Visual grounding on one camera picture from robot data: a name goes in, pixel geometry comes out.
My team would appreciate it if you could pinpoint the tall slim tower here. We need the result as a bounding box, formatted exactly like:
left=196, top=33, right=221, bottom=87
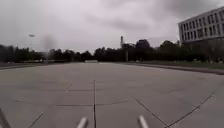
left=119, top=35, right=125, bottom=48

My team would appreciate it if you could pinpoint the grey paved plaza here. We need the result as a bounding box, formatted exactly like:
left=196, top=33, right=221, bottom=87
left=0, top=61, right=224, bottom=128

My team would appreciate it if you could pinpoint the robot's own part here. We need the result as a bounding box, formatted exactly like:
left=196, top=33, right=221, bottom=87
left=76, top=116, right=89, bottom=128
left=137, top=115, right=150, bottom=128

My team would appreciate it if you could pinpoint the row of dark trees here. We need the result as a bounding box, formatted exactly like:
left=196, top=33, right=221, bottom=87
left=0, top=38, right=224, bottom=64

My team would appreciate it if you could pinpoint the grass strip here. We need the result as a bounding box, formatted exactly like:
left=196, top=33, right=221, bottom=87
left=133, top=60, right=224, bottom=71

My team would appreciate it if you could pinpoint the large grey office building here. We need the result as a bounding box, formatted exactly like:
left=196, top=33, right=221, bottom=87
left=177, top=6, right=224, bottom=46

